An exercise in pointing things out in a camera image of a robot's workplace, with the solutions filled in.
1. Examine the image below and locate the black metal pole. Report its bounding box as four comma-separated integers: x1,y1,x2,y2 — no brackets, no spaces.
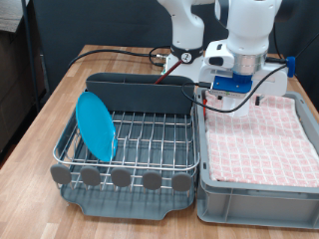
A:
20,0,41,113

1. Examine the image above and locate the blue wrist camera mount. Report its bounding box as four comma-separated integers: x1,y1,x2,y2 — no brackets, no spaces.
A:
211,73,254,98

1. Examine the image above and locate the blue cable clip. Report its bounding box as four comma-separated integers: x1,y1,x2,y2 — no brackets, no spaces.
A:
285,56,297,79

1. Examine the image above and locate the grey dish drying rack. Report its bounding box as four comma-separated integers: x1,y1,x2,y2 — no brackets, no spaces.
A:
58,93,200,221

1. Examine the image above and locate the orange item under towel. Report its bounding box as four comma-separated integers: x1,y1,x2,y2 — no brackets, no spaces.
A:
201,96,209,120

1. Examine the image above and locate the pink checked towel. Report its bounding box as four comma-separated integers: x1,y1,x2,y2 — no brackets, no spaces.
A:
203,93,319,188

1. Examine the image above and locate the grey plastic crate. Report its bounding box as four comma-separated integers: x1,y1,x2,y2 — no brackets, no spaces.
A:
194,87,319,230

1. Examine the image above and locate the thick black cable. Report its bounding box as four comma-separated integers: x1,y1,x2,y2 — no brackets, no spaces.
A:
68,45,172,69

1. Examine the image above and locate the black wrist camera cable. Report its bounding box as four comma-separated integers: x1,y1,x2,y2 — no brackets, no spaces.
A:
180,31,319,114

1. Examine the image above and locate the thin black hanging cable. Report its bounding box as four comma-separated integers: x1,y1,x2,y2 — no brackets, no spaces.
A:
272,23,287,61

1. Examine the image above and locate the dark grey cutlery holder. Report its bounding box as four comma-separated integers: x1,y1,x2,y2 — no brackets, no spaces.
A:
85,72,195,115

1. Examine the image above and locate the brown wooden spoon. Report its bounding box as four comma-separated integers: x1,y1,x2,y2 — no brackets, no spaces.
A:
154,57,185,85

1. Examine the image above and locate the steel wire dish rack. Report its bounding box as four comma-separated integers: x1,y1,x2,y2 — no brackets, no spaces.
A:
49,89,201,194

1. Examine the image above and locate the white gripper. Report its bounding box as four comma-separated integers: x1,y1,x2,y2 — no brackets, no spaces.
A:
198,61,289,106

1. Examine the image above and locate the dark cabinet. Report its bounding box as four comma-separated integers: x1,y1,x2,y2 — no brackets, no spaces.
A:
0,28,48,157

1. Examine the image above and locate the blue plate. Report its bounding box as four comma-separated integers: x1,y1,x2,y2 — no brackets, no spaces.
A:
75,91,118,163

